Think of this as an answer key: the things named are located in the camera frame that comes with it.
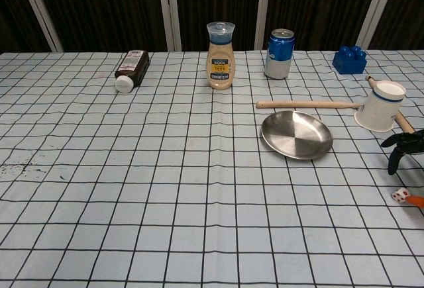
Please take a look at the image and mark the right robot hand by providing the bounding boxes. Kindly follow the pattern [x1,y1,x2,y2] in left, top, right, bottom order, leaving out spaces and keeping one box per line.
[380,128,424,209]

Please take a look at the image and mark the white paper cup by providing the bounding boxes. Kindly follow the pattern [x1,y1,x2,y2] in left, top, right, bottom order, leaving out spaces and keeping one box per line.
[354,81,407,133]

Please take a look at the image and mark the small white die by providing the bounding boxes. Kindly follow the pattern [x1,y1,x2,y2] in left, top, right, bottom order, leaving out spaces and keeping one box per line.
[392,188,409,203]

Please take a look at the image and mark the round metal plate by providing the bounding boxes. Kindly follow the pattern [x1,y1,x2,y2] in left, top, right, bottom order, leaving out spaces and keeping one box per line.
[260,110,334,161]

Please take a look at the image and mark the wooden drumstick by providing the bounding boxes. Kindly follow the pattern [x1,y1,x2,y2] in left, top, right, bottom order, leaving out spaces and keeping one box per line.
[256,100,361,110]
[364,74,415,134]

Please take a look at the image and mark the blue toy building brick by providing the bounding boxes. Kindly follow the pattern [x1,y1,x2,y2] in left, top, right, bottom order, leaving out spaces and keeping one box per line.
[332,46,368,75]

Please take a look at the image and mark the blue and silver soda can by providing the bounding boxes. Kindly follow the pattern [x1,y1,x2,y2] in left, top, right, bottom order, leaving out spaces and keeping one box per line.
[264,28,296,80]

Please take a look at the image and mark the small jar with clear lid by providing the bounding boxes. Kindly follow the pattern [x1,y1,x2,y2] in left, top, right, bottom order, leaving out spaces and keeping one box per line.
[206,22,236,91]

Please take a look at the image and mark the checkered light blue tablecloth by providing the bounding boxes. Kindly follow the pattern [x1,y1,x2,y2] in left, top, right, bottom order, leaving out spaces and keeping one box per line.
[0,49,424,288]

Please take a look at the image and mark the dark brown bottle white cap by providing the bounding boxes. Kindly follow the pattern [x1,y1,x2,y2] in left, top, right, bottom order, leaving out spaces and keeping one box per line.
[114,50,150,95]

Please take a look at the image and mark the white metal frame beam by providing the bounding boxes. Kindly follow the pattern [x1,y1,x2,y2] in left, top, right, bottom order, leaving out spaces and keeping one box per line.
[254,0,273,50]
[156,0,183,52]
[15,0,64,53]
[356,0,394,50]

